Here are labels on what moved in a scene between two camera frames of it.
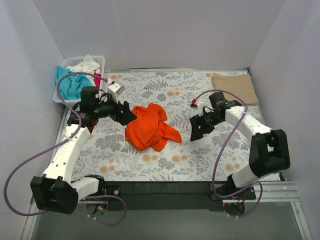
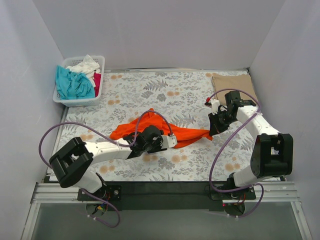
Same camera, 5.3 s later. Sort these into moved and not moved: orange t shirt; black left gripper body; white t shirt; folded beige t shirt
Moved: orange t shirt; black left gripper body
Not moved: folded beige t shirt; white t shirt
